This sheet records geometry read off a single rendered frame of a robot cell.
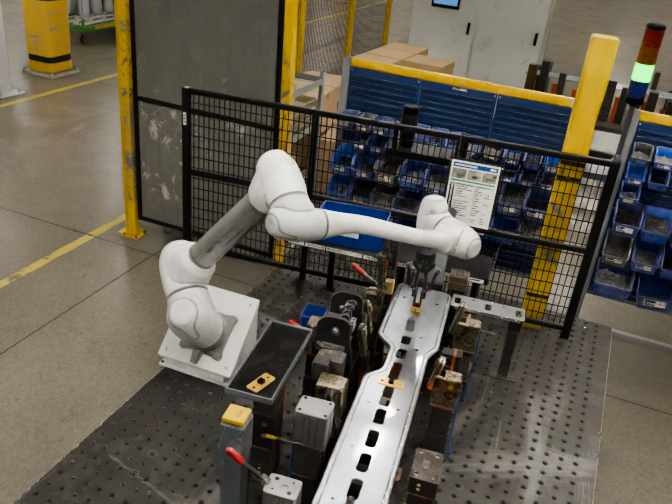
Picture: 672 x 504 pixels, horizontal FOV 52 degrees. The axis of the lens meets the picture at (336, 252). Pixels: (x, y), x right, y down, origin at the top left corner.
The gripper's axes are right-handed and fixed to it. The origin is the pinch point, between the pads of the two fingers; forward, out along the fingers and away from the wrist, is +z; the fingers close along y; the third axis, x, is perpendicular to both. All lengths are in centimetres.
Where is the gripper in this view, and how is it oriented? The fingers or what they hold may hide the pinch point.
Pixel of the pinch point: (418, 297)
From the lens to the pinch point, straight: 264.7
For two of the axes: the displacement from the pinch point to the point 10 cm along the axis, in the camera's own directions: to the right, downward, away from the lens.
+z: -0.9, 8.8, 4.6
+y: 9.6, 2.0, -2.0
